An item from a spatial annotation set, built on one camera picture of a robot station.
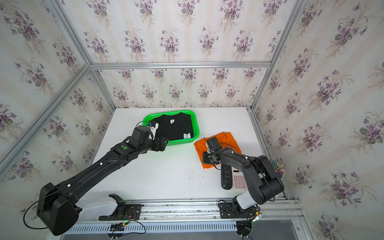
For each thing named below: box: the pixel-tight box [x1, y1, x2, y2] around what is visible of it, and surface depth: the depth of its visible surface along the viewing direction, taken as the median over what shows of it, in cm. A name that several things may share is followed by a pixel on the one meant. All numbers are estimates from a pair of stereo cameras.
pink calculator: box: [232, 166, 248, 191], surface depth 84 cm
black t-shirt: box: [151, 112, 194, 140], surface depth 106 cm
